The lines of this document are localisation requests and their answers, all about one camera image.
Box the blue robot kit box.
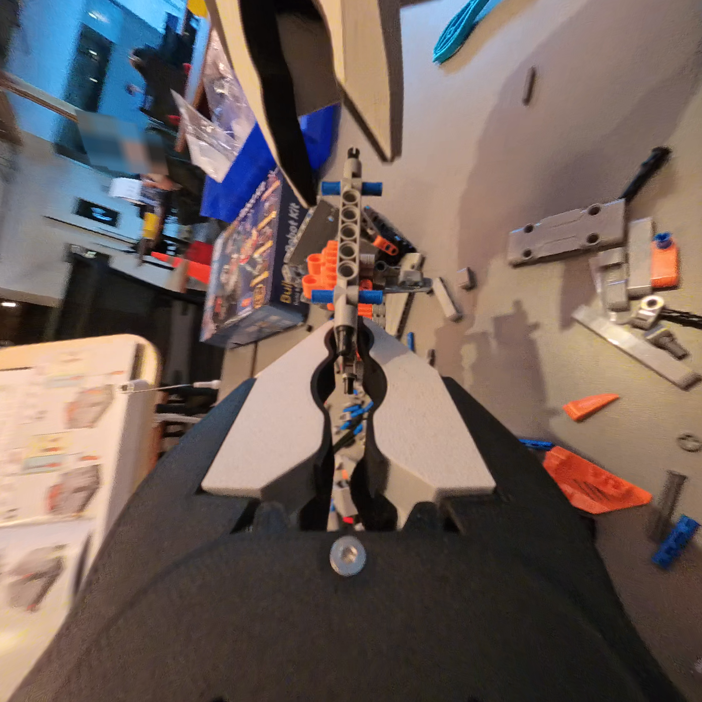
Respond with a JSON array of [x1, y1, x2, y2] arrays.
[[201, 176, 330, 346]]

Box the orange gear frame assembly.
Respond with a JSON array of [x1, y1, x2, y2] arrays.
[[302, 207, 434, 335]]

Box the grey perforated beam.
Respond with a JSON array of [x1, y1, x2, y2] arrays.
[[302, 148, 387, 396]]

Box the large orange wedge piece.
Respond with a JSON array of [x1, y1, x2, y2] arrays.
[[541, 445, 653, 516]]

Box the teal curved plastic piece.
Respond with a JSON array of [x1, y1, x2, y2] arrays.
[[431, 0, 500, 64]]

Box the clear plastic bags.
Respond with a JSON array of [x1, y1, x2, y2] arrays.
[[170, 28, 280, 185]]

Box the instruction booklet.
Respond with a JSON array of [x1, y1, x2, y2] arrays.
[[0, 368, 138, 648]]

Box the blue plastic bin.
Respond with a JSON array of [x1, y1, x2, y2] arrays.
[[198, 105, 343, 226]]

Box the small orange wedge piece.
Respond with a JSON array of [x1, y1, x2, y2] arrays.
[[563, 393, 620, 423]]

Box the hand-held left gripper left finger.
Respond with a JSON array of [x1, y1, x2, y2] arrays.
[[201, 329, 335, 502]]

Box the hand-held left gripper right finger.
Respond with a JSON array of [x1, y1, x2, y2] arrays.
[[366, 329, 498, 505]]

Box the white book stand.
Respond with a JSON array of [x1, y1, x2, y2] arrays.
[[0, 335, 165, 670]]

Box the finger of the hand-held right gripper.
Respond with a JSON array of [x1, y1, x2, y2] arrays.
[[316, 0, 409, 162], [207, 0, 344, 211]]

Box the small orange block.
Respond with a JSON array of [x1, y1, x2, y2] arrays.
[[651, 234, 681, 295]]

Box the pile of small building parts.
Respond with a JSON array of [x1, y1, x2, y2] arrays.
[[327, 395, 379, 529]]

